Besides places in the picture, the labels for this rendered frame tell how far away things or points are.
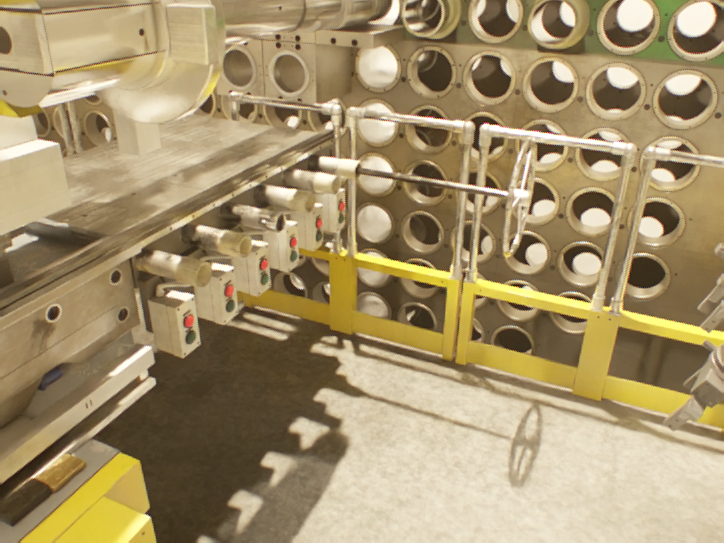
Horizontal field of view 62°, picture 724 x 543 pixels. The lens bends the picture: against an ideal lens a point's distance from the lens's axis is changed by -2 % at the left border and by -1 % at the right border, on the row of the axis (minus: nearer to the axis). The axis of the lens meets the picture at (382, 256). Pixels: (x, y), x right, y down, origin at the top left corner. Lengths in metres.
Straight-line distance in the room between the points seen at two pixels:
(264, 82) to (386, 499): 1.98
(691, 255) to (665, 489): 1.24
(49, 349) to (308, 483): 0.99
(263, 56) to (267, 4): 1.51
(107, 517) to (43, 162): 0.69
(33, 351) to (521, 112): 2.30
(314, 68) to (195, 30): 1.80
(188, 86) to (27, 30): 0.32
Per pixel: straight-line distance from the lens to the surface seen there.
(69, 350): 1.56
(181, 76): 1.28
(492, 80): 3.67
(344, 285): 2.69
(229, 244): 1.63
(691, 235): 3.15
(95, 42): 1.15
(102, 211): 1.78
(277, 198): 1.93
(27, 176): 1.33
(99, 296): 1.57
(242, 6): 1.51
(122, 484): 1.45
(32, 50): 1.10
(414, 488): 2.14
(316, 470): 2.19
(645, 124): 2.99
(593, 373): 2.54
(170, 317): 1.62
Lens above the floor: 1.57
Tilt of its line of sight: 27 degrees down
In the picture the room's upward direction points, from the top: 2 degrees clockwise
